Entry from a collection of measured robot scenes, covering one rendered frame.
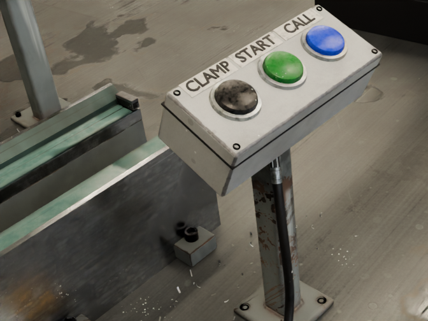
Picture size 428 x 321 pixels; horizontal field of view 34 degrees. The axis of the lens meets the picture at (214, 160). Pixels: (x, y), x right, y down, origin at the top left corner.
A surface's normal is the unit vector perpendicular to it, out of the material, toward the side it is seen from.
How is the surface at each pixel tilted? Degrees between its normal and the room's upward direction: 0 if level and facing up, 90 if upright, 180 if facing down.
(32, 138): 45
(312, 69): 24
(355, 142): 0
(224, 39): 0
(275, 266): 90
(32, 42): 90
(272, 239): 90
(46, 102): 90
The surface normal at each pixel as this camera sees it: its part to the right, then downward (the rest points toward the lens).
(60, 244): 0.71, 0.33
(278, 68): 0.16, -0.58
